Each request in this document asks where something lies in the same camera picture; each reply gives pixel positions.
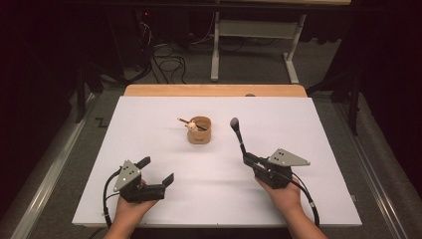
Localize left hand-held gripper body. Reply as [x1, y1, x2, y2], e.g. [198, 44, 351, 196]
[113, 159, 166, 204]

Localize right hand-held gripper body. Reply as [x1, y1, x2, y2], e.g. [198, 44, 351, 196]
[252, 147, 312, 190]

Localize black makeup brush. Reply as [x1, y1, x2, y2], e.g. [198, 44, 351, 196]
[229, 117, 249, 157]

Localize tan bear pen pot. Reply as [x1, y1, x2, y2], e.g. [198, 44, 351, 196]
[186, 116, 213, 145]

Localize thin gold-ferrule brush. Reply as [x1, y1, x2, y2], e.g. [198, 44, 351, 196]
[176, 117, 209, 131]

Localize person's right hand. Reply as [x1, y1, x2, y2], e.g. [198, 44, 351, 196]
[255, 175, 305, 217]

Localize person's left hand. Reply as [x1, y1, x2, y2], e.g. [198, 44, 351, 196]
[112, 193, 159, 229]

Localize white table mat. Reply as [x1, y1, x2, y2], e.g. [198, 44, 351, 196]
[72, 96, 363, 228]

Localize black metal stand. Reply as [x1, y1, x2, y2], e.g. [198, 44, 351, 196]
[74, 63, 106, 124]
[306, 64, 363, 136]

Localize white-framed desk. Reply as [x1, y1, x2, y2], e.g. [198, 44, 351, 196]
[210, 0, 352, 85]

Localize left hand-held gripper cable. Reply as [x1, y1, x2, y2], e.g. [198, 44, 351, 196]
[102, 168, 123, 230]

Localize hand-held gripper cable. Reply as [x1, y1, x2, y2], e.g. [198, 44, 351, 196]
[292, 172, 321, 228]
[102, 168, 123, 230]

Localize right hand-held gripper cable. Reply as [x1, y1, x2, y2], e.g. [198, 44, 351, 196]
[292, 172, 321, 228]

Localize aluminium floor rail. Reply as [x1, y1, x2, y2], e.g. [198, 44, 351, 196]
[9, 93, 98, 239]
[332, 99, 411, 239]

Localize bundle of black floor cables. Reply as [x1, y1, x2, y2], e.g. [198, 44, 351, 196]
[133, 11, 188, 86]

